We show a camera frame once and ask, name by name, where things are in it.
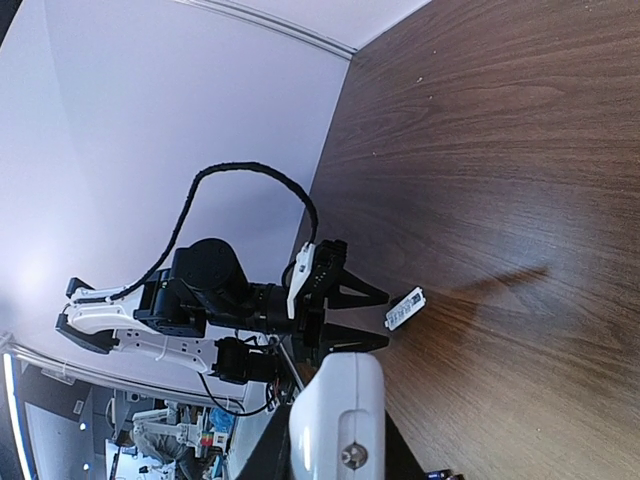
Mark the white battery cover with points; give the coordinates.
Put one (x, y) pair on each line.
(403, 308)

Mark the white remote control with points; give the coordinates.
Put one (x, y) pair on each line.
(337, 422)

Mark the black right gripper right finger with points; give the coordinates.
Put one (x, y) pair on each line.
(400, 462)

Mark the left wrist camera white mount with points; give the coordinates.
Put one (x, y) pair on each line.
(315, 276)

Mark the left aluminium frame post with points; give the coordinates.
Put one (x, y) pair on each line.
(274, 24)

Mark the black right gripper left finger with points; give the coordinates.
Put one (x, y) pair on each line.
(271, 457)

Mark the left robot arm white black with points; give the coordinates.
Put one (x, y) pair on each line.
(204, 314)

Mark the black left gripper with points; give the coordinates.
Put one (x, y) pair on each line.
(313, 339)

